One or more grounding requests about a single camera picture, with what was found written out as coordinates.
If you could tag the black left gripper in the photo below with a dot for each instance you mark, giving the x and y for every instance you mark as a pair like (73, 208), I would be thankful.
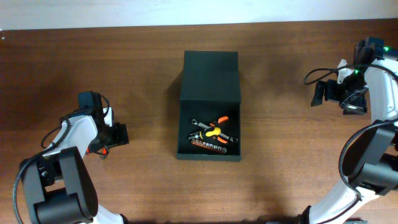
(121, 136)

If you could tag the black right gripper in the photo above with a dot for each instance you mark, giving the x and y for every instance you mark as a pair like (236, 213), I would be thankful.
(357, 106)

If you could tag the silver combination wrench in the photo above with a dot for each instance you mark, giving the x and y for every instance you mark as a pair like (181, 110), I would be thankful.
(201, 125)

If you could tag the black foldable box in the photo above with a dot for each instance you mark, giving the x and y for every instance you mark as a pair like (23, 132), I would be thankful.
(210, 89)

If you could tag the orange black long-nose pliers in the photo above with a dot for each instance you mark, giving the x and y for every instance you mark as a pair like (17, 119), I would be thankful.
(223, 138)

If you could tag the orange socket bit rail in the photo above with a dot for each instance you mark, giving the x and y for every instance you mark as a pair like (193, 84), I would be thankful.
(209, 146)

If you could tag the red black diagonal cutters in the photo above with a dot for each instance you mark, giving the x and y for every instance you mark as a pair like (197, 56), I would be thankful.
(102, 152)

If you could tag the yellow black stubby screwdriver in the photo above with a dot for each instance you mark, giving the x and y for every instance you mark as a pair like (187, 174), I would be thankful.
(207, 133)

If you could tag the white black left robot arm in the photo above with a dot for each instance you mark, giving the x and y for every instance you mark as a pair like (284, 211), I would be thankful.
(56, 182)

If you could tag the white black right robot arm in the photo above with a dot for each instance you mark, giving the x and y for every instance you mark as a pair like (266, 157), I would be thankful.
(367, 171)

